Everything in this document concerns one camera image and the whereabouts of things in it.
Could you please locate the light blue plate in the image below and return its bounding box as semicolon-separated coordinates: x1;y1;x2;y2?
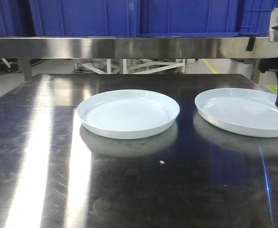
195;88;278;138
77;89;180;140

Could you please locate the right steel shelf leg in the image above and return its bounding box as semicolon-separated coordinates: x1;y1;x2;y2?
250;59;261;84

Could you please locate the steel shelf leg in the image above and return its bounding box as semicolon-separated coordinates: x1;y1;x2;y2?
250;59;261;84
18;58;33;81

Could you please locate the left steel shelf leg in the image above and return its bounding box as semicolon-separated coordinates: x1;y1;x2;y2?
18;58;33;81

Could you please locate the green floor sign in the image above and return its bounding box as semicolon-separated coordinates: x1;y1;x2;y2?
266;85;278;94

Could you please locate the black tape strip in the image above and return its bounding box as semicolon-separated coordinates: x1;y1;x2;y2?
246;37;256;52

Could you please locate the right blue plastic bin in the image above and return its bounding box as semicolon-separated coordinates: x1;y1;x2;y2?
236;0;276;36

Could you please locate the blue plastic bin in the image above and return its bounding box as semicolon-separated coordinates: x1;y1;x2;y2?
29;0;140;38
236;0;276;36
139;0;239;37

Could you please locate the middle blue plastic bin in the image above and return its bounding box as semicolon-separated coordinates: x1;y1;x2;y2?
139;0;239;37

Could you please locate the left blue plastic bin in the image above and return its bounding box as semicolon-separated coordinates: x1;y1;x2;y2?
29;0;140;38

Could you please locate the white metal frame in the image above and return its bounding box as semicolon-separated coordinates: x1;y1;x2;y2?
74;58;186;74

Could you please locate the stainless steel shelf rail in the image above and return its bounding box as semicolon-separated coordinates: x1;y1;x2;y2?
0;37;278;59

